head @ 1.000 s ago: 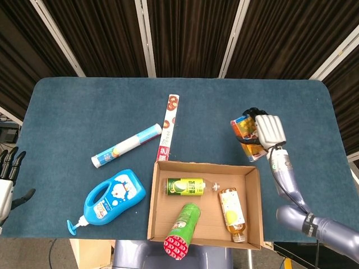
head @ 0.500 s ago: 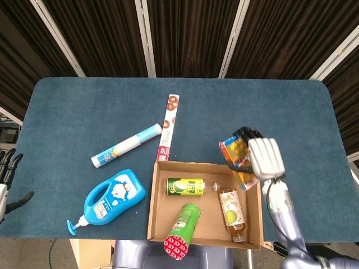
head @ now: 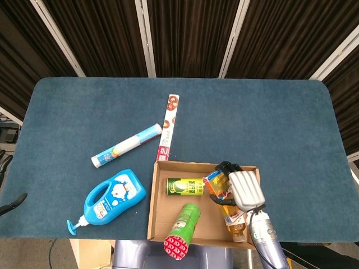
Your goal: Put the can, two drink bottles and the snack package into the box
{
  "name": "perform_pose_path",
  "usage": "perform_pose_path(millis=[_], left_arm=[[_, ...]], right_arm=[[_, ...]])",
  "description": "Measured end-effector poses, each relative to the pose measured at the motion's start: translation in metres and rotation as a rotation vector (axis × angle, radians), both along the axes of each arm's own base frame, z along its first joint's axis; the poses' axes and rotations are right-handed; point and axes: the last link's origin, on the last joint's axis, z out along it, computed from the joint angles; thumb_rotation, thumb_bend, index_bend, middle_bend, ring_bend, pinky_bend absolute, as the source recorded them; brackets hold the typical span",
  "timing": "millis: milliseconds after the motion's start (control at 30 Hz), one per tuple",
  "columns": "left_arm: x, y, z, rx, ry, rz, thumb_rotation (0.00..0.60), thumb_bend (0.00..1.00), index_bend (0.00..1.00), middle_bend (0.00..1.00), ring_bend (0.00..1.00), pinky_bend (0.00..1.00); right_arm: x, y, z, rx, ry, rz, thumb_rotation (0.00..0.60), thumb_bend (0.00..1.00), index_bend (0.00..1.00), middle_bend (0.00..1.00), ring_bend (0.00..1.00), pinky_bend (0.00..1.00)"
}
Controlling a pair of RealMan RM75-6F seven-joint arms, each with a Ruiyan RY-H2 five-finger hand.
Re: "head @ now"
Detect orange yellow snack packet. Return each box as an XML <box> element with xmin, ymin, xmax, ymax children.
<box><xmin>203</xmin><ymin>169</ymin><xmax>235</xmax><ymax>201</ymax></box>

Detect blue cartoon pump bottle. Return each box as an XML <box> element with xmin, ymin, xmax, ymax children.
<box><xmin>66</xmin><ymin>169</ymin><xmax>147</xmax><ymax>236</ymax></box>

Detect black floor equipment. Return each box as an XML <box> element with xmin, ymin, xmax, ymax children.
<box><xmin>280</xmin><ymin>242</ymin><xmax>359</xmax><ymax>269</ymax></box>

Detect capless green label tea bottle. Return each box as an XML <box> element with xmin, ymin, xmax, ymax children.
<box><xmin>163</xmin><ymin>177</ymin><xmax>207</xmax><ymax>196</ymax></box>

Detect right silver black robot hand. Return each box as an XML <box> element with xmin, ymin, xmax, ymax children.
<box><xmin>210</xmin><ymin>161</ymin><xmax>266</xmax><ymax>211</ymax></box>

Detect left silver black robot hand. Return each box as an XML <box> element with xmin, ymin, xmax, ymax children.
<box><xmin>0</xmin><ymin>150</ymin><xmax>28</xmax><ymax>216</ymax></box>

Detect blue felt table cover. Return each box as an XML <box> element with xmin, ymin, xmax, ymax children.
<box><xmin>0</xmin><ymin>77</ymin><xmax>359</xmax><ymax>243</ymax></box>

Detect long white food-print box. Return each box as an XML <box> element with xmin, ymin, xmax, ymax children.
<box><xmin>157</xmin><ymin>94</ymin><xmax>180</xmax><ymax>163</ymax></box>

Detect plastic bag roll blue label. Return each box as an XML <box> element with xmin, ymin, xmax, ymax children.
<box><xmin>91</xmin><ymin>123</ymin><xmax>163</xmax><ymax>169</ymax></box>

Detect dark pleated partition panel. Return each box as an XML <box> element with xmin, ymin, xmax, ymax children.
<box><xmin>42</xmin><ymin>0</ymin><xmax>149</xmax><ymax>78</ymax></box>
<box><xmin>225</xmin><ymin>0</ymin><xmax>359</xmax><ymax>80</ymax></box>
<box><xmin>0</xmin><ymin>0</ymin><xmax>79</xmax><ymax>121</ymax></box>
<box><xmin>147</xmin><ymin>0</ymin><xmax>241</xmax><ymax>78</ymax></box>
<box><xmin>322</xmin><ymin>47</ymin><xmax>359</xmax><ymax>156</ymax></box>

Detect blue-grey robot torso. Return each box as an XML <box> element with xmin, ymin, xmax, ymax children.
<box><xmin>112</xmin><ymin>239</ymin><xmax>233</xmax><ymax>269</ymax></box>

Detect open brown cardboard box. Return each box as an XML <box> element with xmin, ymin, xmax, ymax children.
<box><xmin>147</xmin><ymin>160</ymin><xmax>265</xmax><ymax>251</ymax></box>

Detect thin black floor cable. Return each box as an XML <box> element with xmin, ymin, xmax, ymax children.
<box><xmin>48</xmin><ymin>238</ymin><xmax>58</xmax><ymax>269</ymax></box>

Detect amber tea bottle white cap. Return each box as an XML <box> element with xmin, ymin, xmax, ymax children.
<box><xmin>220</xmin><ymin>203</ymin><xmax>247</xmax><ymax>243</ymax></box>

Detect green chip can red base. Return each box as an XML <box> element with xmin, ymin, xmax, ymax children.
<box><xmin>163</xmin><ymin>203</ymin><xmax>201</xmax><ymax>261</ymax></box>

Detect black equipment beside table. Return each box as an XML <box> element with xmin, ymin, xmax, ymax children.
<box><xmin>0</xmin><ymin>122</ymin><xmax>22</xmax><ymax>144</ymax></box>

